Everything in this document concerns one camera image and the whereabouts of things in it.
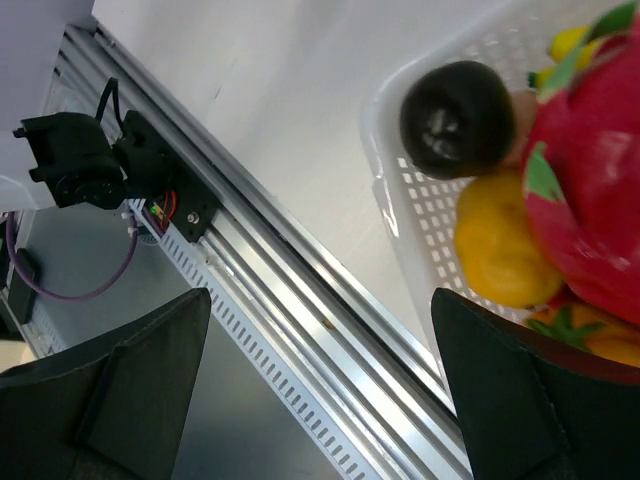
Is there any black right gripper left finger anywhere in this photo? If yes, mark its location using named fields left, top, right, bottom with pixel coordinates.
left=1, top=288, right=210, bottom=479

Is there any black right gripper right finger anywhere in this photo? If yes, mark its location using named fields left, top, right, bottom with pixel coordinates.
left=431, top=288, right=639, bottom=479

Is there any yellow orange fruit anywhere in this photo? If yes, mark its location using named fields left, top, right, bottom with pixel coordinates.
left=454, top=171, right=564, bottom=309

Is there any orange red tomato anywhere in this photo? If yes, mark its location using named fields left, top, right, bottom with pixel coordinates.
left=524, top=301, right=639, bottom=368

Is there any white perforated plastic basket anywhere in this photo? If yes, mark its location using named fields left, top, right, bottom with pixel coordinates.
left=360, top=0, right=640, bottom=346

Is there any pink dragon fruit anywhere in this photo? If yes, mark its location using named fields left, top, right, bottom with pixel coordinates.
left=522, top=1, right=639, bottom=323

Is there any dark purple plum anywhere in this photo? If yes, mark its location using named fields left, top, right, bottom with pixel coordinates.
left=399, top=60, right=516, bottom=180

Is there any pink peach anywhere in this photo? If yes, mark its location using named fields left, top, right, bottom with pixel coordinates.
left=502, top=90, right=537, bottom=169

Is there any yellow banana bunch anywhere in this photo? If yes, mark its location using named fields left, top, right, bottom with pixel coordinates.
left=527, top=26, right=604, bottom=90

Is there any aluminium rail frame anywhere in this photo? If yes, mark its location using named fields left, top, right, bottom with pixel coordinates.
left=55, top=25, right=472, bottom=479

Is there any white slotted cable duct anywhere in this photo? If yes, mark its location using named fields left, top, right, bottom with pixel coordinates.
left=129, top=200, right=378, bottom=479

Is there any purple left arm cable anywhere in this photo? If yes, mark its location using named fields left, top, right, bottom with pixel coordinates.
left=4, top=212, right=139, bottom=302

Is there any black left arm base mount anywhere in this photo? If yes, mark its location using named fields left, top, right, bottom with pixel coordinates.
left=12, top=77, right=221, bottom=244

